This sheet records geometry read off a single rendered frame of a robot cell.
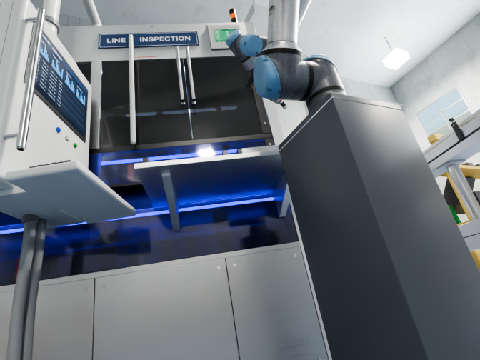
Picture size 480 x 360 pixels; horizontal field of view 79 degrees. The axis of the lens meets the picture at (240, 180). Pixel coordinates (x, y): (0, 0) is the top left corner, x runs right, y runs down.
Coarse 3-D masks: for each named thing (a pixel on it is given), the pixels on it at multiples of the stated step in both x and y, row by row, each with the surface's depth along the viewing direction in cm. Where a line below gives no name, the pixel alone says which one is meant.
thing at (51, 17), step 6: (48, 0) 140; (54, 0) 142; (60, 0) 147; (42, 6) 140; (48, 6) 139; (54, 6) 141; (48, 12) 137; (54, 12) 139; (48, 18) 135; (54, 18) 138; (54, 24) 137; (54, 30) 136
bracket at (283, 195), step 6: (282, 180) 130; (276, 186) 140; (282, 186) 131; (288, 186) 126; (276, 192) 141; (282, 192) 132; (288, 192) 129; (276, 198) 142; (282, 198) 133; (288, 198) 132; (276, 204) 143; (282, 204) 134; (288, 204) 135; (282, 210) 137; (282, 216) 142
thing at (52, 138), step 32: (0, 0) 108; (0, 32) 101; (32, 32) 108; (0, 64) 95; (64, 64) 128; (0, 96) 90; (64, 96) 123; (0, 128) 86; (32, 128) 99; (64, 128) 120; (0, 160) 83; (32, 160) 97; (64, 160) 116; (64, 224) 122
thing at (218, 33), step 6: (210, 30) 189; (216, 30) 190; (222, 30) 190; (228, 30) 191; (240, 30) 192; (210, 36) 187; (216, 36) 187; (222, 36) 188; (210, 42) 185; (216, 42) 185; (222, 42) 186; (216, 48) 183; (222, 48) 184; (228, 48) 185
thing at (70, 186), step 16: (16, 176) 79; (32, 176) 79; (48, 176) 80; (64, 176) 82; (80, 176) 83; (96, 176) 90; (0, 192) 87; (16, 192) 87; (32, 192) 87; (48, 192) 89; (64, 192) 91; (80, 192) 92; (96, 192) 94; (112, 192) 100; (32, 208) 98; (48, 208) 100; (64, 208) 101; (80, 208) 103; (96, 208) 106; (112, 208) 108; (128, 208) 112
